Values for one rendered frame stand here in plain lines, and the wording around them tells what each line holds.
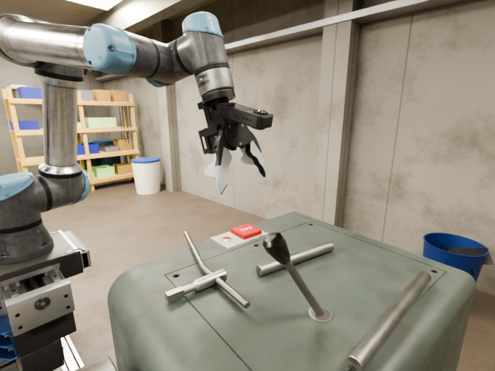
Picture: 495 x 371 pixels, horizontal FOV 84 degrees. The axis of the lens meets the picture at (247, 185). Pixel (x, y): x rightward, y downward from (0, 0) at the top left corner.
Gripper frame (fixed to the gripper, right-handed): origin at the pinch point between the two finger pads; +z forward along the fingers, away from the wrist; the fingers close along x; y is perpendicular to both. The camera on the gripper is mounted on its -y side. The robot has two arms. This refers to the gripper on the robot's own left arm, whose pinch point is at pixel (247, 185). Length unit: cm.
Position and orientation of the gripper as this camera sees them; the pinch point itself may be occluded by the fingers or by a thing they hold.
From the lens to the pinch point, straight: 59.3
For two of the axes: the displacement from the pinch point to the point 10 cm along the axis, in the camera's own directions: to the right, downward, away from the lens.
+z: 2.3, 9.6, 1.4
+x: -6.3, 2.6, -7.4
